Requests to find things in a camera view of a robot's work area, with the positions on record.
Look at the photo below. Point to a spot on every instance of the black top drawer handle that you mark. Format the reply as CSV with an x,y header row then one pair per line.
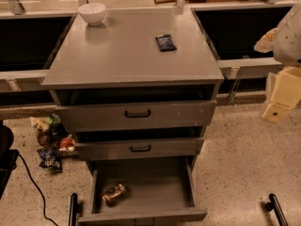
x,y
135,115

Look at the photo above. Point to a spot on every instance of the dark blue snack packet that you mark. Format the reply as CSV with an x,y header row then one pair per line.
x,y
165,43

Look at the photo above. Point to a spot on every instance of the black middle drawer handle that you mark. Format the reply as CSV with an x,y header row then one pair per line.
x,y
140,149

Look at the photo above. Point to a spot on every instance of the grey bottom drawer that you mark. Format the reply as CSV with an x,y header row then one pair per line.
x,y
159,191

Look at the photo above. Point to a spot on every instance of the black drawer handle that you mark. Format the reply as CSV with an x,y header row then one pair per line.
x,y
140,149
135,115

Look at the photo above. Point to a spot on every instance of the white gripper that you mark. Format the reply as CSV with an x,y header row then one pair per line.
x,y
288,42

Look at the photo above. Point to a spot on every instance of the grey middle drawer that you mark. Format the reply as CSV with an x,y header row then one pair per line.
x,y
164,147

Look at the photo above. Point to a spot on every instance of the grey top drawer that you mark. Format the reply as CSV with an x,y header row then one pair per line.
x,y
89,118

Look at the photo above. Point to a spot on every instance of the black robot base left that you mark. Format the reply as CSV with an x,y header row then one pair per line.
x,y
8,156

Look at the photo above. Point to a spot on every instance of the grey drawer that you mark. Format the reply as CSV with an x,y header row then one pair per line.
x,y
159,191
89,118
164,147

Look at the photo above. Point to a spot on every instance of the white bowl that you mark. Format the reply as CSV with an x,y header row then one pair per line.
x,y
92,13

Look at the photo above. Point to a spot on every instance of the green snack bag on floor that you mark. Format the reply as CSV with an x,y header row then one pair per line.
x,y
55,124

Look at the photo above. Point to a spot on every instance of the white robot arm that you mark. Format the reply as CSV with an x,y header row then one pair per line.
x,y
287,43

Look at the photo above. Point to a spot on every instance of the black right base bar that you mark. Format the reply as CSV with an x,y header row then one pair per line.
x,y
274,205

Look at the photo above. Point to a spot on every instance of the black base bar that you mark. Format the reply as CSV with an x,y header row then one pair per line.
x,y
274,205
73,209

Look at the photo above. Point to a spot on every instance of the red snack item on floor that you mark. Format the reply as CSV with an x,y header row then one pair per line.
x,y
66,144

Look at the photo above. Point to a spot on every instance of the blue chip bag on floor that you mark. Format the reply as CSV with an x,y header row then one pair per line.
x,y
50,159

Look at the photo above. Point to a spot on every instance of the black left base bar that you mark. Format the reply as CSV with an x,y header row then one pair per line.
x,y
73,209

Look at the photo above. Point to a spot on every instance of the grey drawer cabinet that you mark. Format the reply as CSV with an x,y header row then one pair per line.
x,y
119,62

